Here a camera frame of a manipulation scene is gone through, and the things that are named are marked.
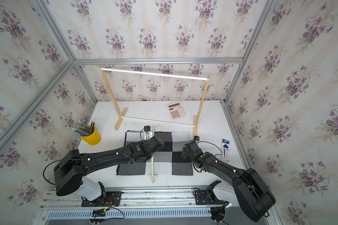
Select colored pencils bundle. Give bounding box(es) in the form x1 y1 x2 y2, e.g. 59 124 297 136
70 121 95 137

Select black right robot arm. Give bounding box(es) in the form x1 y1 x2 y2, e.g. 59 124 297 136
182 140 276 222

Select aluminium mounting rail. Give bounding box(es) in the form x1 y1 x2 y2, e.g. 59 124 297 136
39 185 274 210

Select aluminium frame profiles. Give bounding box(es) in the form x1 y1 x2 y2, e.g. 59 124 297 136
0 0 282 225

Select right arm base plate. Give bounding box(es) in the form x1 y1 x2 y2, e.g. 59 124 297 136
192 188 229 205

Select pink calculator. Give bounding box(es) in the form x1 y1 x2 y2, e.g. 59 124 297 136
167 102 186 120

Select blue white packaged item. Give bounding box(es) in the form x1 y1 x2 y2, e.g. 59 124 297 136
222 139 230 164

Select small electronics board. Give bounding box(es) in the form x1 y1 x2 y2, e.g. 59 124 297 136
91 207 110 218

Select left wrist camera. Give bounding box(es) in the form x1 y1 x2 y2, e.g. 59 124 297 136
144 126 151 132

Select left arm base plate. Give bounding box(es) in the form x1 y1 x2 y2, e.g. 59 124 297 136
81 191 123 207

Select yellow pencil cup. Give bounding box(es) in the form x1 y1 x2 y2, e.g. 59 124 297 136
81 127 101 146

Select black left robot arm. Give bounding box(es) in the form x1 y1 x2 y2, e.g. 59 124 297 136
54 137 164 206

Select black white checkered scarf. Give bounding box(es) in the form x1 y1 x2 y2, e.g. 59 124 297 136
116 132 193 176

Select wooden clothes rack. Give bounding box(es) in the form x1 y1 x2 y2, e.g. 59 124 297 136
98 66 210 136

